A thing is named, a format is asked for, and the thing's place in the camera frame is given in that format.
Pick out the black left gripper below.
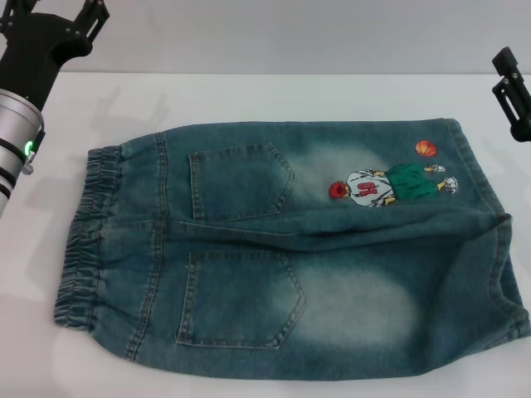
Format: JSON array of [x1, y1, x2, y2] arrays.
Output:
[[0, 0, 111, 114]]

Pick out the blue denim shorts with embroidery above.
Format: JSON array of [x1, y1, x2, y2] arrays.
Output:
[[51, 118, 531, 379]]

